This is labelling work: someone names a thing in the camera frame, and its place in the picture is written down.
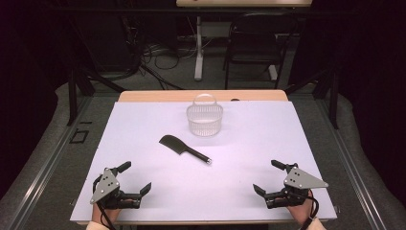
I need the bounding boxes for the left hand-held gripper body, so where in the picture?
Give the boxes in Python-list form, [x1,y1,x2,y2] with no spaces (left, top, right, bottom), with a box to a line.
[90,167,142,211]

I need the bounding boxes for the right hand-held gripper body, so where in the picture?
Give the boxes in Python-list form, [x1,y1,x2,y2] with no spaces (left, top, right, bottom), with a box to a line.
[264,167,329,210]

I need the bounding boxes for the black kitchen knife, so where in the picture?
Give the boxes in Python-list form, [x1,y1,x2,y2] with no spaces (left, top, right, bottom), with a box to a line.
[158,134,213,166]

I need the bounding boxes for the clear plastic basket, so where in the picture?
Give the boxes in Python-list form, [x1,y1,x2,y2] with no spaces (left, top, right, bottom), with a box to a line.
[186,93,224,138]

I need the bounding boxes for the person's left hand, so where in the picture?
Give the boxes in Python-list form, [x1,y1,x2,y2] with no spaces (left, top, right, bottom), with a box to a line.
[92,201,122,225]

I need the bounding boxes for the person's right hand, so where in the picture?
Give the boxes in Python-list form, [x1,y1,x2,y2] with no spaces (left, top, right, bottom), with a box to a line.
[286,189,316,225]

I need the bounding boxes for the white table mat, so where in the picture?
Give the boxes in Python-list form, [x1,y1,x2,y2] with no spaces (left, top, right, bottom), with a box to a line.
[69,101,338,223]

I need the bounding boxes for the wooden table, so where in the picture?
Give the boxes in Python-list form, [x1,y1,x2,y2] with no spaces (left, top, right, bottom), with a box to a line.
[76,89,338,226]

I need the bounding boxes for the black metal stand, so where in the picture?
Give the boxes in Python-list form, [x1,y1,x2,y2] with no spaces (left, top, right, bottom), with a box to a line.
[66,63,127,127]
[282,65,340,130]

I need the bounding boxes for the black folding chair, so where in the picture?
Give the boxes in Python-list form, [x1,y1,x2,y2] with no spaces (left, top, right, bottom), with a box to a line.
[222,12,300,90]

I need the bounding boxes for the white-legged wooden desk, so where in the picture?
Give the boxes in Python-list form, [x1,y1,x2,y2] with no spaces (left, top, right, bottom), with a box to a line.
[175,0,314,81]

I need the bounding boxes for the left hand-held gripper black cable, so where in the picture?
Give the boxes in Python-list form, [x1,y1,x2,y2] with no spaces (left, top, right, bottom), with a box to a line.
[92,176,118,230]

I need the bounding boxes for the hand-held gripper black cable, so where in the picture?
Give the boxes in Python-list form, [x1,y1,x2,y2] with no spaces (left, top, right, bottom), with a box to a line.
[299,190,321,230]
[92,176,118,230]

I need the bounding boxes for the right hand-held gripper black cable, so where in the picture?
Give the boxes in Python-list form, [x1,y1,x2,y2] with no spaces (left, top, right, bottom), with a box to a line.
[299,190,321,230]

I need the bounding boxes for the aluminium floor rail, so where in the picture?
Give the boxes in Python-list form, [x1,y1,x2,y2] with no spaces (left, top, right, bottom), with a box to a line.
[6,95,94,230]
[314,95,389,230]

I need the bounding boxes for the bundle of floor cables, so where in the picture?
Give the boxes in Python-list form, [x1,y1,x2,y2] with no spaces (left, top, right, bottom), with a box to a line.
[125,15,212,90]

